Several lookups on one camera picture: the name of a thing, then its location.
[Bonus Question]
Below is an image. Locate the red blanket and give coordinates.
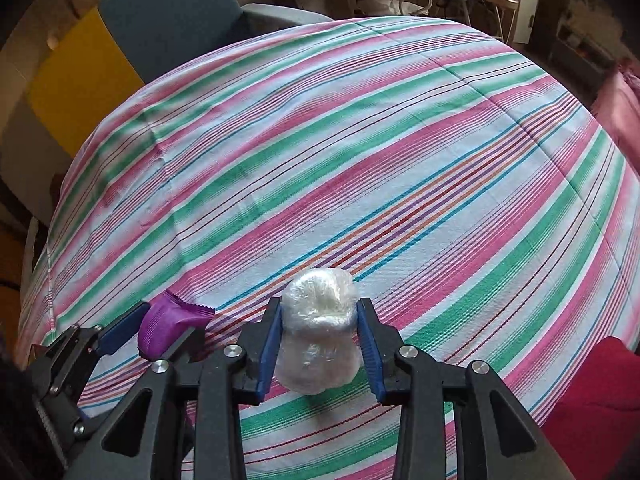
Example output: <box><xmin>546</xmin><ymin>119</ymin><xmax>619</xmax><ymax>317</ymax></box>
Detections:
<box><xmin>542</xmin><ymin>337</ymin><xmax>639</xmax><ymax>479</ymax></box>

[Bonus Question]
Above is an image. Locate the grey yellow blue headboard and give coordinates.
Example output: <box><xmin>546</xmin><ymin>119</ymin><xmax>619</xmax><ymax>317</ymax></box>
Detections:
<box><xmin>0</xmin><ymin>0</ymin><xmax>252</xmax><ymax>226</ymax></box>

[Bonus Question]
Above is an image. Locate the striped bed sheet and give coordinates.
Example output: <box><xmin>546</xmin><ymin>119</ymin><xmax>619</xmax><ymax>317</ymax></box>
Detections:
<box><xmin>1</xmin><ymin>18</ymin><xmax>639</xmax><ymax>479</ymax></box>

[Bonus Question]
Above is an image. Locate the white plastic bundle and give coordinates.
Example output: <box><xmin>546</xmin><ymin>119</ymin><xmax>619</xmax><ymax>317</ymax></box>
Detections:
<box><xmin>276</xmin><ymin>268</ymin><xmax>361</xmax><ymax>396</ymax></box>

